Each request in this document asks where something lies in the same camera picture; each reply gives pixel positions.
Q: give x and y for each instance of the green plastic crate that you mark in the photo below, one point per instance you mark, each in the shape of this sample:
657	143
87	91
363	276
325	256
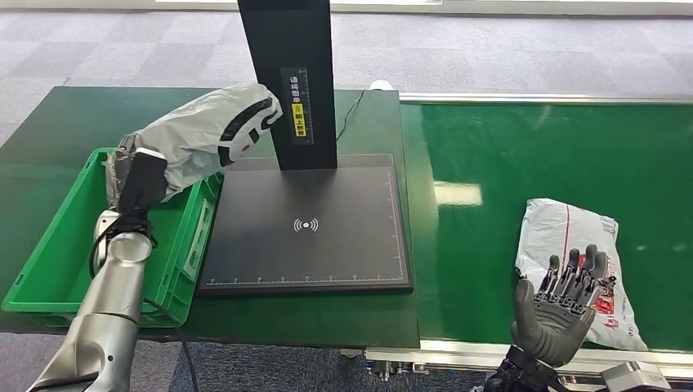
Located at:
59	254

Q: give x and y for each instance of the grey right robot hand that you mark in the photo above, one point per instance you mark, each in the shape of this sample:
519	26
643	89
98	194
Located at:
552	330

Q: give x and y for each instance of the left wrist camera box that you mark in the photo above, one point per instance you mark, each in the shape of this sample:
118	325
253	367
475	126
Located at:
142	184

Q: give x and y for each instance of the green conveyor belt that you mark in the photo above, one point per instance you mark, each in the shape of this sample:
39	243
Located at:
487	151

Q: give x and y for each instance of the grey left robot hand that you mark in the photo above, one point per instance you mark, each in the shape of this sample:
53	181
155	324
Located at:
116	178

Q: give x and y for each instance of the conveyor connector block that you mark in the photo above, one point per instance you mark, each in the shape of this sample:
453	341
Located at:
395	370

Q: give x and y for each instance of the yellow black scanner sticker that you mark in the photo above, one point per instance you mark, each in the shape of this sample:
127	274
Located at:
298	108

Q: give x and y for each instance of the grey poly bag package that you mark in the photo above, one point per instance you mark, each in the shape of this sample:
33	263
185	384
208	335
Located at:
200	135
552	232

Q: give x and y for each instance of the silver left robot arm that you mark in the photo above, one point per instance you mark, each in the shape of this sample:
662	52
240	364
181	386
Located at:
108	314

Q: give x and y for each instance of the white label on crate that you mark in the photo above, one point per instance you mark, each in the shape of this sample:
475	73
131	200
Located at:
197	240

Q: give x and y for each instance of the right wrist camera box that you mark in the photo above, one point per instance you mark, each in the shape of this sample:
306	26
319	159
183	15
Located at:
633	376

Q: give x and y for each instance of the small white object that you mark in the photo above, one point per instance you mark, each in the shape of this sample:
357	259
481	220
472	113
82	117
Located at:
381	85

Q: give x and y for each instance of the black inbound scanner machine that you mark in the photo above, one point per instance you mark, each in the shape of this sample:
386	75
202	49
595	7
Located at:
325	249

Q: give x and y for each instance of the dark green table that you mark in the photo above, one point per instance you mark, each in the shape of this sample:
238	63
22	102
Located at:
81	113

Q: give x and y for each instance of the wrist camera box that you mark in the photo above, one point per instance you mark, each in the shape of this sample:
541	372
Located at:
142	184
633	376

